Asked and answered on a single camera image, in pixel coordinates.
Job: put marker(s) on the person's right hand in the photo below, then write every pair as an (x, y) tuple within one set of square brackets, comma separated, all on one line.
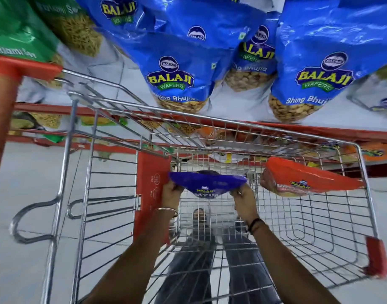
[(245, 204)]

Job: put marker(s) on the person's left hand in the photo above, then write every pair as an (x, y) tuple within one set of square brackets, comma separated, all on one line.
[(170, 196)]

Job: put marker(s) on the person's right fingers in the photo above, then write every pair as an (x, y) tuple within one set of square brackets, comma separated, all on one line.
[(239, 191)]

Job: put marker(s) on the person's left fingers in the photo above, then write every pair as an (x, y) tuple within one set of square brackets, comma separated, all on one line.
[(176, 186)]

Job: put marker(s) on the dark blue snack packet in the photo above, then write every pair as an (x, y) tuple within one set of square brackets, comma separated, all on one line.
[(209, 184)]

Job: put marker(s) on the person's right forearm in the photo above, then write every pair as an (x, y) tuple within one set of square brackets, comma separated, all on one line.
[(282, 265)]

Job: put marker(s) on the person's left forearm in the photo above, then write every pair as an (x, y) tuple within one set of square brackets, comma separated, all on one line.
[(139, 259)]

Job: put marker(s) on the gold bangle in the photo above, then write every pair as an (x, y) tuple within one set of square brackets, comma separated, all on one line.
[(168, 209)]

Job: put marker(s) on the red cart seat flap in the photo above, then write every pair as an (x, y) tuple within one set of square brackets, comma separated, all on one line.
[(150, 186)]

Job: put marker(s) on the yellow shelf price tag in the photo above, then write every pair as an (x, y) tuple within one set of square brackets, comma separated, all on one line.
[(226, 157)]

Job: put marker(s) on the black wristband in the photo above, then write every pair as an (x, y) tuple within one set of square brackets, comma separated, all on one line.
[(254, 225)]

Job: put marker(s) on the person's shoe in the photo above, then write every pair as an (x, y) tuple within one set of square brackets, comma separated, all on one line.
[(199, 220)]

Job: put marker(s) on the row of assorted snack packets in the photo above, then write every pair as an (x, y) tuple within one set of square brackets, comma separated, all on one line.
[(187, 128)]

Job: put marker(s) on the orange snack packet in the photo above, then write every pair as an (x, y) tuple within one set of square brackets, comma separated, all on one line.
[(307, 178)]

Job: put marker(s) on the person's legs in jeans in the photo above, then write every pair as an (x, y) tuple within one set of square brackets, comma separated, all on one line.
[(237, 269)]

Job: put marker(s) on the blue peanut snack packet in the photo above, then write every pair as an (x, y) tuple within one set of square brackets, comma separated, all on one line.
[(209, 18), (177, 72), (253, 60), (114, 12), (320, 60)]

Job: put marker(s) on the red cart corner bumper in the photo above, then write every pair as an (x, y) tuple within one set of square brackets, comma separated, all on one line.
[(377, 258)]

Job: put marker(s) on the silver snack packet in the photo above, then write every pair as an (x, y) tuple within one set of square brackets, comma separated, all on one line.
[(375, 91)]

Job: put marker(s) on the green snack packet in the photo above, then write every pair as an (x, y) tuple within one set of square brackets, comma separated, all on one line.
[(76, 25), (16, 28)]

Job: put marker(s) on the red shelf rail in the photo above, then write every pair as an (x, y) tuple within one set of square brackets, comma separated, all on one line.
[(307, 129)]

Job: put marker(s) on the red shelf upright post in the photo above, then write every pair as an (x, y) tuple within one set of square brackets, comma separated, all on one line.
[(6, 101)]

